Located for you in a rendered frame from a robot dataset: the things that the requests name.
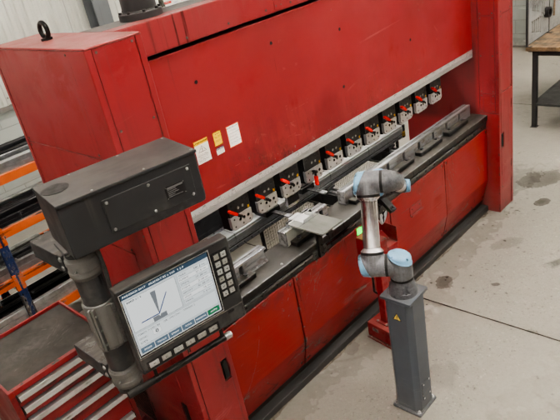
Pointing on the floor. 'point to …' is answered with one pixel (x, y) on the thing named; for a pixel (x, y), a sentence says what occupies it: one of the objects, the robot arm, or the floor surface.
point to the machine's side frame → (483, 94)
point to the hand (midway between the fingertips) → (382, 222)
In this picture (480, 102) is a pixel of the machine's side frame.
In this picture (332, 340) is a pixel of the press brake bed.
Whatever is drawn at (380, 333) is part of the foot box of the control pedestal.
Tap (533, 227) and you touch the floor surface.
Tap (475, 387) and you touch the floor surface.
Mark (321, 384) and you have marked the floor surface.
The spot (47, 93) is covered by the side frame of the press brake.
